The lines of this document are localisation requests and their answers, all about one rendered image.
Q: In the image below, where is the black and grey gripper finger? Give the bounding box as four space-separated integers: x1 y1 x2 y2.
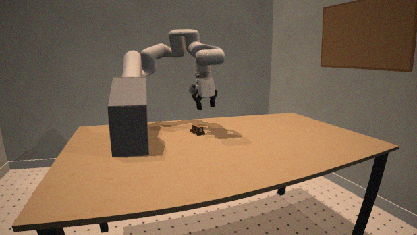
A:
192 89 202 110
210 90 217 107

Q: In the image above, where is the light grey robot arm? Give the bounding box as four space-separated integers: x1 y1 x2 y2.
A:
122 29 225 78

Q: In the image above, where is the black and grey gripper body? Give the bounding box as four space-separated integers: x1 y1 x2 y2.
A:
196 77 215 98

